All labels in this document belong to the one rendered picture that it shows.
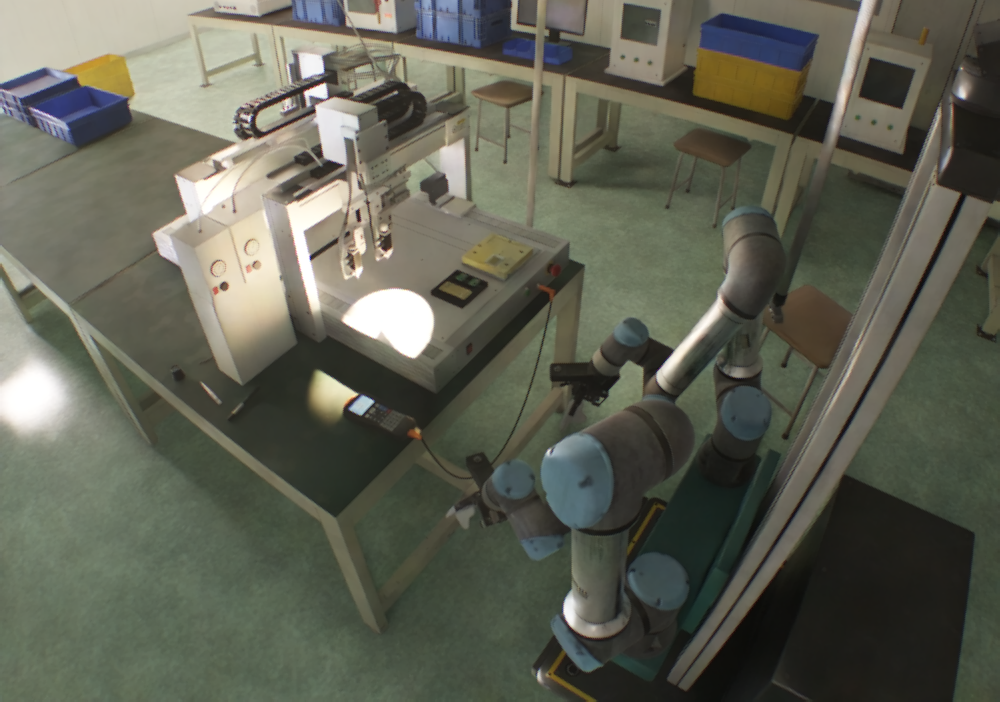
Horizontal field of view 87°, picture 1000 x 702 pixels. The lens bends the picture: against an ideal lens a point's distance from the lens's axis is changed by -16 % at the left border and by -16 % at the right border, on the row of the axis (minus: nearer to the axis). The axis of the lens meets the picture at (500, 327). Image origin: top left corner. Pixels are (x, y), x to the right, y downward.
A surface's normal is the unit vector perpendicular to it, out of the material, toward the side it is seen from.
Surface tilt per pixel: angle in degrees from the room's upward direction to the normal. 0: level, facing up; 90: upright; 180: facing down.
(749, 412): 8
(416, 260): 0
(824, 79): 90
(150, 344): 0
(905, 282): 90
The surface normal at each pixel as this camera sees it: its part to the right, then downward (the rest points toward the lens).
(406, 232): 0.00, -0.76
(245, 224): 0.83, 0.37
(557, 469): -0.86, 0.24
